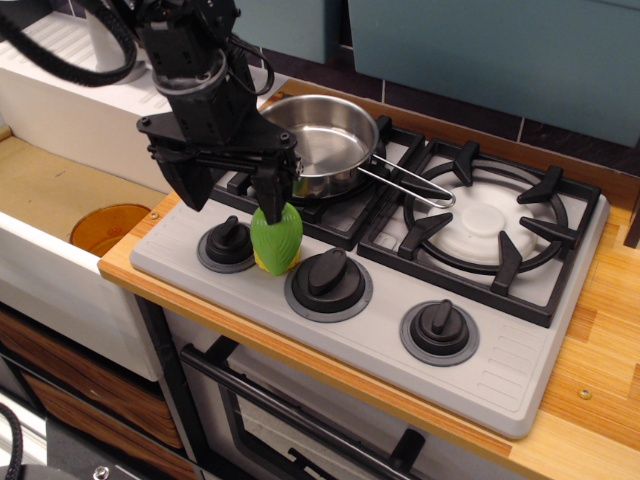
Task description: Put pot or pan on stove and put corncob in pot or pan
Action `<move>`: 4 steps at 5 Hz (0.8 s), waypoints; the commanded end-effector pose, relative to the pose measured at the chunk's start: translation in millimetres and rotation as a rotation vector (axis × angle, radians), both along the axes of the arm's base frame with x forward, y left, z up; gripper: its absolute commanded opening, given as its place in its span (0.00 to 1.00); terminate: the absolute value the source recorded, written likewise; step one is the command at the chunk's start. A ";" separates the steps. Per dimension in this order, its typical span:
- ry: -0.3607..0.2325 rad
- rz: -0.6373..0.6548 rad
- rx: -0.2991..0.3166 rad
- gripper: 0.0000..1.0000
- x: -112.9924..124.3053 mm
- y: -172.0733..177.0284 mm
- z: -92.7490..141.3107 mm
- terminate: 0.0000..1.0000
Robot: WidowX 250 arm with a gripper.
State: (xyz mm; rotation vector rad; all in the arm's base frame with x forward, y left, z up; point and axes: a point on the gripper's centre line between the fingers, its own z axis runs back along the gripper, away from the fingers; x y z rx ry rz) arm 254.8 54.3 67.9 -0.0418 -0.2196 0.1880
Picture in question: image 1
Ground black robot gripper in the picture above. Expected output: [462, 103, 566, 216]
[137, 74, 300, 225]

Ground green toy corncob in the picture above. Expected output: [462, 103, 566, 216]
[250, 203, 303, 276]

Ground stainless steel pan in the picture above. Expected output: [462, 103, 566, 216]
[261, 94, 456, 209]

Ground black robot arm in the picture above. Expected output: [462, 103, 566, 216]
[1, 1, 301, 225]

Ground black left stove knob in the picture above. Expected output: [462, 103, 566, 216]
[197, 215, 255, 274]

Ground black stove knob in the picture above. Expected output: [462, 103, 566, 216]
[400, 299, 480, 367]
[284, 248, 373, 323]
[197, 215, 255, 274]

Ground black middle stove knob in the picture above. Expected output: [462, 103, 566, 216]
[284, 248, 373, 323]

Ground grey toy stove top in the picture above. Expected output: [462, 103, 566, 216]
[128, 93, 611, 441]

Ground black right stove knob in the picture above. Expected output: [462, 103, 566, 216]
[400, 299, 480, 367]

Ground black left burner grate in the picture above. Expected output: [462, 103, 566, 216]
[210, 116, 426, 251]

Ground black burner grate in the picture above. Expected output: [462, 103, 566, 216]
[210, 116, 426, 251]
[358, 140, 609, 328]

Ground orange plastic drain disc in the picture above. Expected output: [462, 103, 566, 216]
[69, 204, 150, 257]

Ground white toy sink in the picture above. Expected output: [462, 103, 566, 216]
[0, 10, 291, 383]

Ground grey toy faucet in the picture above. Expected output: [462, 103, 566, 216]
[86, 12, 146, 85]

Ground toy oven door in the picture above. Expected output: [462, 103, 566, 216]
[166, 313, 515, 479]

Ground wooden drawer fronts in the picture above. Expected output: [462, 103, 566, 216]
[1, 305, 198, 479]

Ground black right burner grate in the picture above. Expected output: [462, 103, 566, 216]
[358, 140, 609, 328]

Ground black braided cable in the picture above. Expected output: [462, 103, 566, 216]
[0, 402, 24, 480]

